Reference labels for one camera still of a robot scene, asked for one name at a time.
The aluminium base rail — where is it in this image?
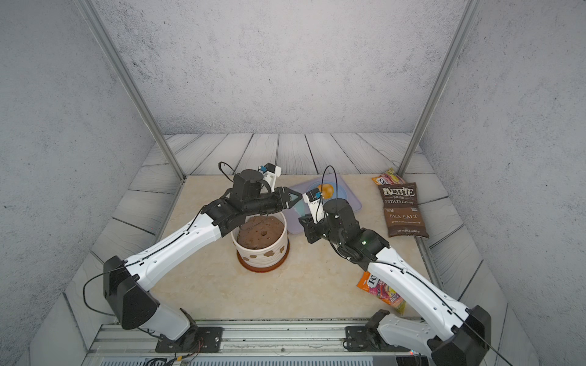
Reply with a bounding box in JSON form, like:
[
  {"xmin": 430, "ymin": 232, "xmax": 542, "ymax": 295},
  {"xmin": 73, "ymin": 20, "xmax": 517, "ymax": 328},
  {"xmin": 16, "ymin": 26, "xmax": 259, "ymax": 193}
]
[{"xmin": 83, "ymin": 319, "xmax": 433, "ymax": 365}]

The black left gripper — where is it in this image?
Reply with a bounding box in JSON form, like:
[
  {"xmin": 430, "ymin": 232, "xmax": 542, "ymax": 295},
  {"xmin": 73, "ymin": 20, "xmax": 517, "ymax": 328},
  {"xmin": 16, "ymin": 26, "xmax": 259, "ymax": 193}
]
[{"xmin": 242, "ymin": 186, "xmax": 304, "ymax": 218}]

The aluminium corner post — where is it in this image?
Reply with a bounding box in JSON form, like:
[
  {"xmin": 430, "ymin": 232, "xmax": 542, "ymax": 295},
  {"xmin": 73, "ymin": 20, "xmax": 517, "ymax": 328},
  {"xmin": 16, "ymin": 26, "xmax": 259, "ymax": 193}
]
[
  {"xmin": 398, "ymin": 0, "xmax": 482, "ymax": 175},
  {"xmin": 76, "ymin": 0, "xmax": 187, "ymax": 183}
]

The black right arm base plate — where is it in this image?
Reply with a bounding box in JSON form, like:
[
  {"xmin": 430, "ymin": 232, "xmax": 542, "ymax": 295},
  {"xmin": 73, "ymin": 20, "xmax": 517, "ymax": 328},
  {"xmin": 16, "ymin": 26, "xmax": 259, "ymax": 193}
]
[{"xmin": 343, "ymin": 326, "xmax": 410, "ymax": 352}]

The terracotta saucer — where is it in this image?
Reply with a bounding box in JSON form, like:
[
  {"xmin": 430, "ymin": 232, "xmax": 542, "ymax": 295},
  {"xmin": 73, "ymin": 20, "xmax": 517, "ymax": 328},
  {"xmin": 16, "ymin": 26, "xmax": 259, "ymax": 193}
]
[{"xmin": 237, "ymin": 243, "xmax": 290, "ymax": 273}]

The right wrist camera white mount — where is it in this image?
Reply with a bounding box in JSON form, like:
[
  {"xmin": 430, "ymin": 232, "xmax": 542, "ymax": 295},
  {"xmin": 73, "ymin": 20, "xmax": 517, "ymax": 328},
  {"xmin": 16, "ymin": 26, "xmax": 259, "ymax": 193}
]
[{"xmin": 303, "ymin": 188, "xmax": 324, "ymax": 224}]

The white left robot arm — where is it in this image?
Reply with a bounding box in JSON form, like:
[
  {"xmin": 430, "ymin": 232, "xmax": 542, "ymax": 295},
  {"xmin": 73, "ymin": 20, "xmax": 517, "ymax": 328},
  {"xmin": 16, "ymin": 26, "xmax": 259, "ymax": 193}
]
[{"xmin": 103, "ymin": 167, "xmax": 302, "ymax": 341}]

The white ceramic pot with soil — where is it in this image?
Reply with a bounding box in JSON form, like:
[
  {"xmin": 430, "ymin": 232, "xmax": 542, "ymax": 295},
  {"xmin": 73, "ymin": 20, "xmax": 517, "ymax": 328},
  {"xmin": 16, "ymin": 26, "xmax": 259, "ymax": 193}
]
[{"xmin": 230, "ymin": 213, "xmax": 289, "ymax": 267}]

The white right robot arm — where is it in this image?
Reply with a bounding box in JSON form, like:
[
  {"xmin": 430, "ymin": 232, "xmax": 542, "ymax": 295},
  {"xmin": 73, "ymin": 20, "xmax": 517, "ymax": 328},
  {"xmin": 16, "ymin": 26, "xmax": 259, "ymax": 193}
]
[{"xmin": 299, "ymin": 197, "xmax": 491, "ymax": 365}]

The blue round plate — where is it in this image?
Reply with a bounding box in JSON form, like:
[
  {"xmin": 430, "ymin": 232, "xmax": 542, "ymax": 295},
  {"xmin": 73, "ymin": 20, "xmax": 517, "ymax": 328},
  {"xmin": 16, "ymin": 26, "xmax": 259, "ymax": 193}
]
[{"xmin": 291, "ymin": 175, "xmax": 348, "ymax": 202}]

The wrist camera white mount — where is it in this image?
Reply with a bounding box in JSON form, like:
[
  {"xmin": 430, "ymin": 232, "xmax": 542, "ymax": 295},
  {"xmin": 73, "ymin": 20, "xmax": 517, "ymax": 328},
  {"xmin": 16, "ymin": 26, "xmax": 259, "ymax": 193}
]
[
  {"xmin": 303, "ymin": 188, "xmax": 324, "ymax": 224},
  {"xmin": 258, "ymin": 163, "xmax": 282, "ymax": 192}
]

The golden knotted bread roll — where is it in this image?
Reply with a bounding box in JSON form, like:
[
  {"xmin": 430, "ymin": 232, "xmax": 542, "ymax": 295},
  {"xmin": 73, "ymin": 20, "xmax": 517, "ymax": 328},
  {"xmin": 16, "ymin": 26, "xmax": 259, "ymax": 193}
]
[{"xmin": 318, "ymin": 184, "xmax": 335, "ymax": 200}]

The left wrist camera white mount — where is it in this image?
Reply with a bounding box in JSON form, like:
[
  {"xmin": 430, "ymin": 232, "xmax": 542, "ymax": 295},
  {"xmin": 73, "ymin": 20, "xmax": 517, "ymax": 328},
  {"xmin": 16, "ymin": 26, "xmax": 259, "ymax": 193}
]
[{"xmin": 258, "ymin": 163, "xmax": 282, "ymax": 192}]

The aluminium left corner post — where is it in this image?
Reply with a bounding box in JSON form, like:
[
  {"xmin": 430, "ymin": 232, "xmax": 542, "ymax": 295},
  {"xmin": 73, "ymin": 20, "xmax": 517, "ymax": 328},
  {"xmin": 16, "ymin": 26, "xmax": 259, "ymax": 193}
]
[{"xmin": 76, "ymin": 0, "xmax": 187, "ymax": 183}]

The orange pink candy packet front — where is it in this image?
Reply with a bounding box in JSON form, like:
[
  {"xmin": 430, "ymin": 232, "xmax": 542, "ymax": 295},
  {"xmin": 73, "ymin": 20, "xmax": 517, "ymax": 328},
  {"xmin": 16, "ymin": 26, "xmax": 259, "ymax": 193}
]
[{"xmin": 356, "ymin": 271, "xmax": 407, "ymax": 315}]

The aluminium right corner post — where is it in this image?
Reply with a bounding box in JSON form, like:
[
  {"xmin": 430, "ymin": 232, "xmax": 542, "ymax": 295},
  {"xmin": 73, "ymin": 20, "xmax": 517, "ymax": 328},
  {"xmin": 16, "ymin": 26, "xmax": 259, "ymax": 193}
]
[{"xmin": 398, "ymin": 0, "xmax": 482, "ymax": 175}]

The lilac plastic tray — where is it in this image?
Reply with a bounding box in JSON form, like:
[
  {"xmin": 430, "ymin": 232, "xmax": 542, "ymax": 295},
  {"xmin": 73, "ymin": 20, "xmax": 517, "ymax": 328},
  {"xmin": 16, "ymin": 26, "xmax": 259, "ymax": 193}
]
[{"xmin": 279, "ymin": 175, "xmax": 362, "ymax": 235}]

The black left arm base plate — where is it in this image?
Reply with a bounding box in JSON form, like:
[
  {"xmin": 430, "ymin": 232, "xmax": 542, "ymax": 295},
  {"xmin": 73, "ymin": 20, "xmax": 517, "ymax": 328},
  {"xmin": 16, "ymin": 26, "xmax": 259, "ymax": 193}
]
[{"xmin": 155, "ymin": 326, "xmax": 224, "ymax": 354}]

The orange snack packet at back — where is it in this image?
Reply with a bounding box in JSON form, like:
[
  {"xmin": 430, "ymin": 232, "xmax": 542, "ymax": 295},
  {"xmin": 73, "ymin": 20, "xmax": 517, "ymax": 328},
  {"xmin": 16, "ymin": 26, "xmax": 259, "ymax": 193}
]
[{"xmin": 372, "ymin": 169, "xmax": 406, "ymax": 185}]

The brown Kettle chips bag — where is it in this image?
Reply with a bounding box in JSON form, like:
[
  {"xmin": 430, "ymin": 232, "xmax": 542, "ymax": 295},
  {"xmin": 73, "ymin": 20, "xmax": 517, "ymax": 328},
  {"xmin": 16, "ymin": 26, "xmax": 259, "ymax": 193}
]
[{"xmin": 378, "ymin": 183, "xmax": 430, "ymax": 239}]

